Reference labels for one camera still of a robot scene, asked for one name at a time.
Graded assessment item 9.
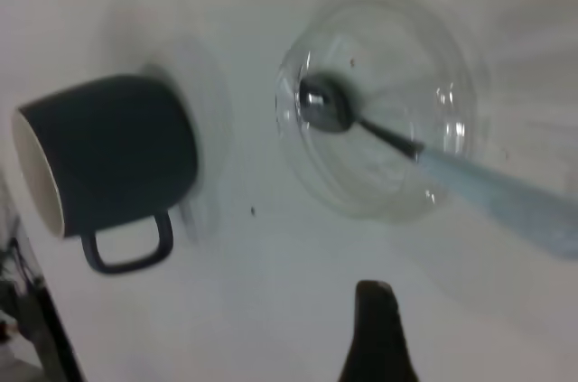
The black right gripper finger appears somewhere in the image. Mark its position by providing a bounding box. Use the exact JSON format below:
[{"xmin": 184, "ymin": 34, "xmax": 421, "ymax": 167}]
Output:
[{"xmin": 336, "ymin": 280, "xmax": 422, "ymax": 382}]

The metal spoon light-blue handle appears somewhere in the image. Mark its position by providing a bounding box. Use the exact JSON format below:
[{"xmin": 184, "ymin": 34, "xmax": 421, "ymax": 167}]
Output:
[{"xmin": 297, "ymin": 72, "xmax": 578, "ymax": 261}]

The dark grey ceramic mug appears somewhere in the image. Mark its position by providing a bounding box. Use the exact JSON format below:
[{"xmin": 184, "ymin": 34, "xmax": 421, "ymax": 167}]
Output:
[{"xmin": 12, "ymin": 74, "xmax": 202, "ymax": 275}]

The clear round glass dish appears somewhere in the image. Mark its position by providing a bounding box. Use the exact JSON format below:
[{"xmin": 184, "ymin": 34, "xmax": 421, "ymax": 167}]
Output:
[{"xmin": 274, "ymin": 0, "xmax": 491, "ymax": 225}]

